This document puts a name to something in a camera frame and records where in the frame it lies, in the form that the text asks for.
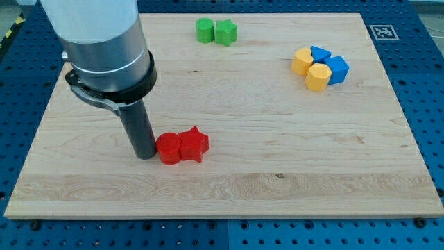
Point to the yellow hexagon block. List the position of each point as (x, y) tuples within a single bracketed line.
[(318, 77)]

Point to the green star block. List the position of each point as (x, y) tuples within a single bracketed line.
[(225, 32)]

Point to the yellow heart block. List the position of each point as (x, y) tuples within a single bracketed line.
[(302, 61)]

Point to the light wooden board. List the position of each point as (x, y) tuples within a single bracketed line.
[(277, 149)]

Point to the blue triangular block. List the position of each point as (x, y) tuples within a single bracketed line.
[(319, 55)]

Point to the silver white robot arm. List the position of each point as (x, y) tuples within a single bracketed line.
[(105, 44)]

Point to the white fiducial marker tag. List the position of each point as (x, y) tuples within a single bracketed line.
[(384, 32)]

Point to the blue cube block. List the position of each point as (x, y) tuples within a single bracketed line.
[(339, 68)]

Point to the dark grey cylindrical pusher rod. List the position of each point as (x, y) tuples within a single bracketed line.
[(138, 128)]

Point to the black yellow hazard tape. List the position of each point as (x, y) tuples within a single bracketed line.
[(13, 31)]

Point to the green cylinder block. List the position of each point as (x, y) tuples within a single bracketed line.
[(204, 30)]

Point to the red cylinder block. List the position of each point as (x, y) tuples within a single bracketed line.
[(168, 147)]

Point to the red star block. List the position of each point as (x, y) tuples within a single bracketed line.
[(193, 144)]

